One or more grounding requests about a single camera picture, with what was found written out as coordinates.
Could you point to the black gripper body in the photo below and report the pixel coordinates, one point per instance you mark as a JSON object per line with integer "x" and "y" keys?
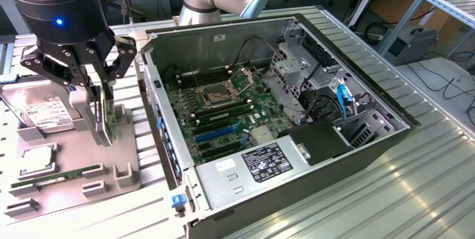
{"x": 62, "y": 14}

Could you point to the graphics card with metal bracket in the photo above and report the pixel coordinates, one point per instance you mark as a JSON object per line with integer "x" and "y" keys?
{"x": 105, "y": 122}

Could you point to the silver hard disk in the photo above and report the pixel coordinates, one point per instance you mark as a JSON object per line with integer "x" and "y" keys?
{"x": 40, "y": 108}

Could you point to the thin metal locking lever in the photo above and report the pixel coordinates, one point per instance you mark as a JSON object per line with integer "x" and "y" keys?
{"x": 196, "y": 79}

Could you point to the CPU socket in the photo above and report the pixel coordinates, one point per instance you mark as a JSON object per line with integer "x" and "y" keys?
{"x": 216, "y": 97}

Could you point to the metal socket cover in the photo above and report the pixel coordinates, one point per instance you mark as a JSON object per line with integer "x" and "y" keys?
{"x": 241, "y": 81}

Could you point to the silver CPU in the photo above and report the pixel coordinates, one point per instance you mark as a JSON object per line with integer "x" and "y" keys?
{"x": 36, "y": 159}

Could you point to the seated RAM stick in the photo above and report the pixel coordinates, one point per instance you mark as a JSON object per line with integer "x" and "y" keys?
{"x": 222, "y": 112}

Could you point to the grey printed parts rack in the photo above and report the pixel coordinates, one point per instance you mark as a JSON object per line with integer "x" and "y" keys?
{"x": 73, "y": 161}

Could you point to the long black expansion slot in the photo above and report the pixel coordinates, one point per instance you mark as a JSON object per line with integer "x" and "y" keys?
{"x": 210, "y": 127}
{"x": 222, "y": 153}
{"x": 222, "y": 145}

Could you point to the blue expansion slot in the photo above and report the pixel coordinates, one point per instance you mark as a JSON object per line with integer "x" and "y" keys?
{"x": 216, "y": 134}

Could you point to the green loose RAM stick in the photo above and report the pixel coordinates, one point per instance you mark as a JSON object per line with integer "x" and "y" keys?
{"x": 54, "y": 177}

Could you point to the green Dell motherboard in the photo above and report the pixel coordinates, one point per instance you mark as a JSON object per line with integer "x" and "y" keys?
{"x": 261, "y": 102}

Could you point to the silver drive cage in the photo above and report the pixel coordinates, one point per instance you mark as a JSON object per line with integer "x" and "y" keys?
{"x": 292, "y": 66}

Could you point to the silver finned chipset heatsink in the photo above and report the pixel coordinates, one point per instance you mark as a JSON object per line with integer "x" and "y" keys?
{"x": 262, "y": 135}

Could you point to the blue case latch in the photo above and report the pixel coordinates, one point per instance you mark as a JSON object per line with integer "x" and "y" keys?
{"x": 177, "y": 200}

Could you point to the grey power supply unit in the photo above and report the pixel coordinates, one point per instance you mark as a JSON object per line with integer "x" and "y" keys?
{"x": 218, "y": 189}

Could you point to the black plastic shroud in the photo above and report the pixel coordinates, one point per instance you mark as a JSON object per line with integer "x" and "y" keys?
{"x": 319, "y": 141}

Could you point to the perforated silver disk bay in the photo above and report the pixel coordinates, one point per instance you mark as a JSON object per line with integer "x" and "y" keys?
{"x": 363, "y": 134}

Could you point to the open black PC case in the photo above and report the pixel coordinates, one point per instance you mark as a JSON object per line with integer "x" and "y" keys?
{"x": 315, "y": 194}

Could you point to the aluminium slat table frame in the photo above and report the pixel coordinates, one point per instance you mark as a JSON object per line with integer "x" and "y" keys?
{"x": 444, "y": 2}

